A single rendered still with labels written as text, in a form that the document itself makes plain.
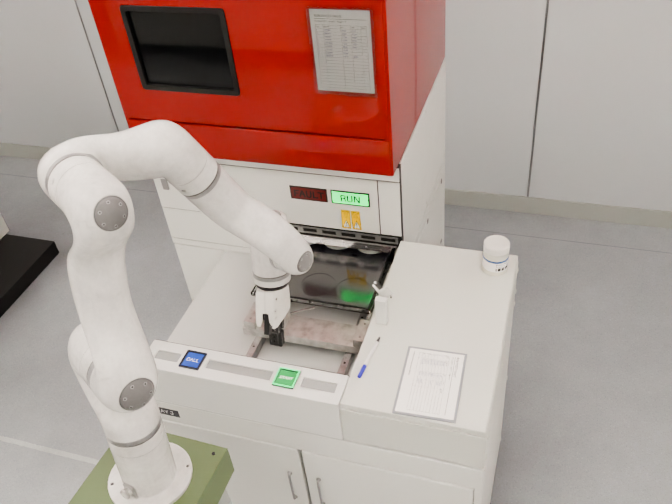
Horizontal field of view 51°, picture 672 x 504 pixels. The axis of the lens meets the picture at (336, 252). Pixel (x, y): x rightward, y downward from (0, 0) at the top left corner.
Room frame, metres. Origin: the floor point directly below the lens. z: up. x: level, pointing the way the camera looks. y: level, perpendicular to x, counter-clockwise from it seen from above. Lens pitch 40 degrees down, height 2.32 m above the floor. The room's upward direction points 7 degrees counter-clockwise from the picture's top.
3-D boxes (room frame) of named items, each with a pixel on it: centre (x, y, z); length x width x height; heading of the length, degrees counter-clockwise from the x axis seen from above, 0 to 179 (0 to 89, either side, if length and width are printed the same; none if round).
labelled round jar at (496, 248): (1.45, -0.44, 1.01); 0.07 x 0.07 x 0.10
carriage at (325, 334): (1.39, 0.11, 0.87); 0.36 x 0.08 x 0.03; 68
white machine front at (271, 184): (1.79, 0.17, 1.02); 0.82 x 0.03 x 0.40; 68
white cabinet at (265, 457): (1.38, 0.04, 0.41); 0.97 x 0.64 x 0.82; 68
